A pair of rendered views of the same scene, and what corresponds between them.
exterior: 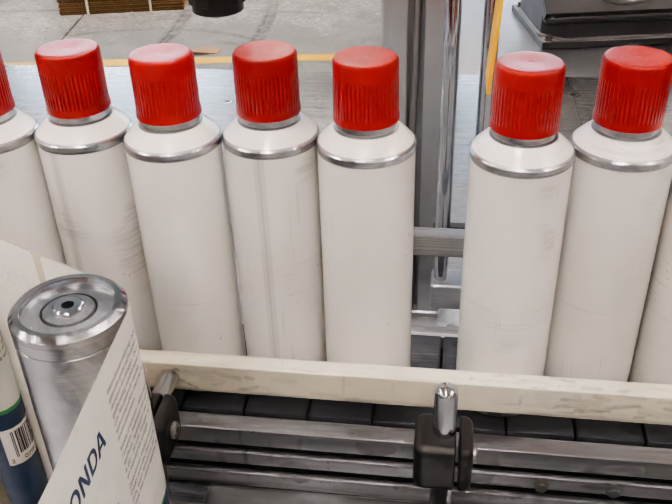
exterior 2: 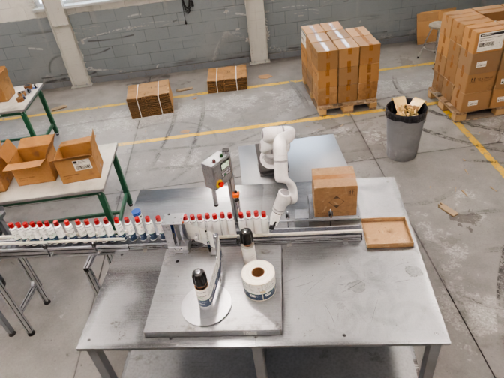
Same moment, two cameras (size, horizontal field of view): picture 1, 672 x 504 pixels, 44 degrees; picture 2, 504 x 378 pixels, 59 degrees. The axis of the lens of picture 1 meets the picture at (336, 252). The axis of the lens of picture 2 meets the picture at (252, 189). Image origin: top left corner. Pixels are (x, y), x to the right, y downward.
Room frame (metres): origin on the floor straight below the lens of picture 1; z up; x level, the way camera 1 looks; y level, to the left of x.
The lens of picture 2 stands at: (-1.92, -0.13, 3.02)
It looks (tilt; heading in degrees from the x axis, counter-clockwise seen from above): 37 degrees down; 358
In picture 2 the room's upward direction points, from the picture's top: 7 degrees counter-clockwise
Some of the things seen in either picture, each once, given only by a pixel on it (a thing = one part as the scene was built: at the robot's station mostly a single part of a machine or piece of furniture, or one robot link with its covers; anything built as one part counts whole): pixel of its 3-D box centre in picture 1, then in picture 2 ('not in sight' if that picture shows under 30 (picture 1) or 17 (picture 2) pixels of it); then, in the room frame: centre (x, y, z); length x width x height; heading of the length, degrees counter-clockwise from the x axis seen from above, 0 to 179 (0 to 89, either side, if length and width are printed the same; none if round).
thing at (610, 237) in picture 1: (606, 238); (250, 223); (0.38, -0.15, 0.98); 0.05 x 0.05 x 0.20
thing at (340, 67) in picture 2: not in sight; (337, 65); (4.05, -1.73, 0.45); 1.20 x 0.84 x 0.89; 0
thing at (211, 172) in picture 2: not in sight; (217, 170); (0.48, 0.01, 1.38); 0.17 x 0.10 x 0.19; 136
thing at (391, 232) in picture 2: not in sight; (386, 232); (0.23, -1.06, 0.85); 0.30 x 0.26 x 0.04; 81
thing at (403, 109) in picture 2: not in sight; (409, 113); (2.35, -2.09, 0.50); 0.42 x 0.41 x 0.28; 89
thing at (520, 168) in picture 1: (511, 244); (242, 224); (0.37, -0.09, 0.98); 0.05 x 0.05 x 0.20
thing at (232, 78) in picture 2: not in sight; (227, 78); (4.94, -0.15, 0.11); 0.65 x 0.54 x 0.22; 86
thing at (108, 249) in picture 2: not in sight; (71, 279); (0.60, 1.31, 0.47); 1.17 x 0.38 x 0.94; 81
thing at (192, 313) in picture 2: not in sight; (206, 304); (-0.18, 0.18, 0.89); 0.31 x 0.31 x 0.01
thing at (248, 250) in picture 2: not in sight; (248, 247); (0.09, -0.11, 1.03); 0.09 x 0.09 x 0.30
